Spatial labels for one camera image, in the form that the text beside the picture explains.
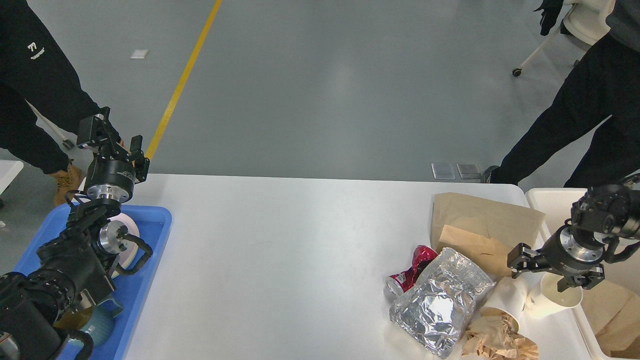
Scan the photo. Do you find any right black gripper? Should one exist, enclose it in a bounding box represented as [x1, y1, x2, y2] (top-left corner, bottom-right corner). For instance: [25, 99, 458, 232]
[507, 226, 605, 293]

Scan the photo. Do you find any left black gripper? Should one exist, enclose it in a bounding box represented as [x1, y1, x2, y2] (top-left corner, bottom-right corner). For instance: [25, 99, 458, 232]
[76, 106, 150, 204]

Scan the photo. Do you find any white paper cup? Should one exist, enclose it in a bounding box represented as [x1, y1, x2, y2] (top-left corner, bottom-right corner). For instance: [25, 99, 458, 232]
[523, 272, 583, 319]

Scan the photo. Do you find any large brown paper bag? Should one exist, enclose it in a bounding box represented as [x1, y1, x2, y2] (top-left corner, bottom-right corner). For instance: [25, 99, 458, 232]
[581, 280, 640, 360]

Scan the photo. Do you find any pink plate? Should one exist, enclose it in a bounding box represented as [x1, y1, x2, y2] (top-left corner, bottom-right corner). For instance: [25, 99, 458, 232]
[110, 212, 140, 269]

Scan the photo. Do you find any dark green mug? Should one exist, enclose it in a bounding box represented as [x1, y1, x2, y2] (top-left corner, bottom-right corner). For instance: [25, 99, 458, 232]
[54, 295, 124, 347]

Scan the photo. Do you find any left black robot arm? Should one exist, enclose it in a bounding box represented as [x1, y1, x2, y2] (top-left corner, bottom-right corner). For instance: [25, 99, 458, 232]
[0, 107, 153, 360]

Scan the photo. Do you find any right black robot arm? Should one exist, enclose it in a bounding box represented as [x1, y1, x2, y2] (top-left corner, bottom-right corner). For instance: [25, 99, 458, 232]
[506, 173, 640, 292]

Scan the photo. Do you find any white plastic bin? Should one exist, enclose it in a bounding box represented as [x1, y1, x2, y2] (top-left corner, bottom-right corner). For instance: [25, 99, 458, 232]
[525, 187, 640, 360]

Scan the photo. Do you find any blue plastic tray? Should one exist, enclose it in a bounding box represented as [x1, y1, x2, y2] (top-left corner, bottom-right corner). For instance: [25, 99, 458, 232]
[13, 204, 172, 360]

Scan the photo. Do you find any crumpled brown paper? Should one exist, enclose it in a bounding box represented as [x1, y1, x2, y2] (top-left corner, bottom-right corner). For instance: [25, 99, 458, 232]
[461, 311, 540, 360]

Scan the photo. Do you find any white side table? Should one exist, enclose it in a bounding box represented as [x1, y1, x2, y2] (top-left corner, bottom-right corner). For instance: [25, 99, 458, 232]
[0, 159, 25, 194]

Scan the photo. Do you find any person in black left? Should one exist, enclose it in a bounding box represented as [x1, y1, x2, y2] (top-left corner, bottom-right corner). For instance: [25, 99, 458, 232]
[0, 0, 101, 207]

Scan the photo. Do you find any crumpled aluminium foil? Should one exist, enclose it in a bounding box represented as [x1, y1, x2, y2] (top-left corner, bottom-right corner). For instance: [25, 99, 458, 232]
[389, 247, 496, 360]

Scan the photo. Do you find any crushed red soda can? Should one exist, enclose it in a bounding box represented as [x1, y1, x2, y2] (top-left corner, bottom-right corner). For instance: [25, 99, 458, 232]
[385, 244, 438, 297]

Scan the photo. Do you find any person in black walking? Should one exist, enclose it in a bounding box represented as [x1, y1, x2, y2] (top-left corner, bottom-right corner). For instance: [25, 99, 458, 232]
[481, 0, 640, 188]

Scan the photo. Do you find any white office chair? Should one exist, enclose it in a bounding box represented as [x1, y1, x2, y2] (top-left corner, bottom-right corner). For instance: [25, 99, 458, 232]
[511, 0, 615, 77]

